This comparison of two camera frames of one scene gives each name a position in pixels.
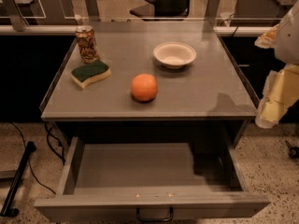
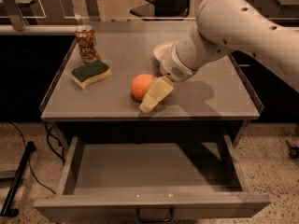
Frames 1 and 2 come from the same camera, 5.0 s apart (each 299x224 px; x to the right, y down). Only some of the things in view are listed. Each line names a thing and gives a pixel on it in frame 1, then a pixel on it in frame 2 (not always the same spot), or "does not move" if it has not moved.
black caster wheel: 293,150 does not move
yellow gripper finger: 280,92 → 172,66
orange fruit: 144,87 does not move
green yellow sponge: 94,71 does not move
